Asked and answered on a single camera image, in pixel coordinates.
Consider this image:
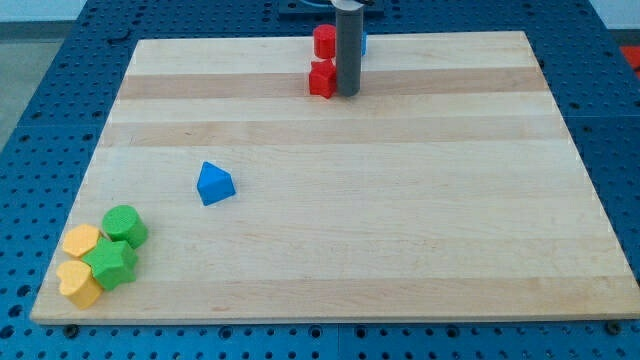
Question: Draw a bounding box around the red star block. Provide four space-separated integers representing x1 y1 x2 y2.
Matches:
308 59 336 99

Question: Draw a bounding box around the green star block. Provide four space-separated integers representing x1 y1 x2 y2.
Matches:
82 237 138 291

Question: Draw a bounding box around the wooden board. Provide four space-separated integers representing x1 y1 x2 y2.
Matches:
31 31 639 325

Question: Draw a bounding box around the blue triangle block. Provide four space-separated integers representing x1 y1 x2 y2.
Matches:
196 162 236 206

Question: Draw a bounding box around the red cylinder block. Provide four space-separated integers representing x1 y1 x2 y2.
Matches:
312 24 336 59

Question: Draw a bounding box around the blue block behind pusher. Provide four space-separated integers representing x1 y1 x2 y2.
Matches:
361 31 367 57

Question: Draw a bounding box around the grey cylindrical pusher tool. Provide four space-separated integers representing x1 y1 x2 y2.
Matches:
332 0 364 97

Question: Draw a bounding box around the green cylinder block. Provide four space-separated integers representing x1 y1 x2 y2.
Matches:
102 205 148 249

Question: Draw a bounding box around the yellow pentagon block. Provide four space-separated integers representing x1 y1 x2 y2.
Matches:
62 224 103 259

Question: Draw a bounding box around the yellow heart block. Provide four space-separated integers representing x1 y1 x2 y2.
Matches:
56 260 104 309

